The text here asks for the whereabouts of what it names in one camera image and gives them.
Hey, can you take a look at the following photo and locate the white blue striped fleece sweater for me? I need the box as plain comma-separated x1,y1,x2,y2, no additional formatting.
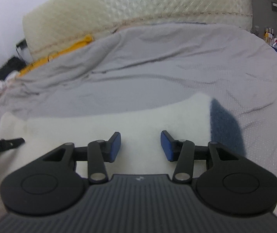
0,93,246,184

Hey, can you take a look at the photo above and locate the black clothes pile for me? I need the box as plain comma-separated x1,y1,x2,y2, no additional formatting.
0,56,26,81

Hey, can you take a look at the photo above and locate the grey bed duvet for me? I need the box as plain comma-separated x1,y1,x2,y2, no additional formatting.
0,23,277,224

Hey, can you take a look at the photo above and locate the cream quilted headboard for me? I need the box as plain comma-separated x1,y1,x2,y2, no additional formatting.
23,0,253,60

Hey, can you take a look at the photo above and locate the black cable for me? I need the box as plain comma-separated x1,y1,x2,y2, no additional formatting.
17,48,62,65

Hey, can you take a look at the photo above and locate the black wall socket plate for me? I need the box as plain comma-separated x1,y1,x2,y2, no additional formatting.
16,38,28,50

